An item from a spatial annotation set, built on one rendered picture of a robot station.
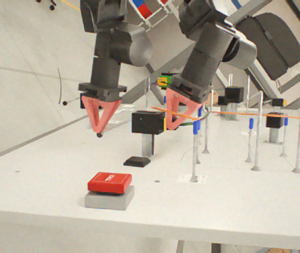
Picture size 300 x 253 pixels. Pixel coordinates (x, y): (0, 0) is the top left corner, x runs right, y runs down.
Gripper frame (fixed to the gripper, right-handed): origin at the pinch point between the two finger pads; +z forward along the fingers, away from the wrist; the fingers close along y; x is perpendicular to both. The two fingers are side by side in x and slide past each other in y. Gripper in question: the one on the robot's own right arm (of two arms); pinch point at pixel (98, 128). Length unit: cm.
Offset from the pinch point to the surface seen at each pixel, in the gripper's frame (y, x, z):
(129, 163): -7.7, -10.9, 2.9
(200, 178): -10.0, -24.7, 1.3
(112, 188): -27.3, -16.4, -0.2
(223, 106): 63, -16, -1
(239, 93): 51, -22, -8
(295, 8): 154, -32, -49
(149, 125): -2.1, -11.8, -3.6
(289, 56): 106, -34, -22
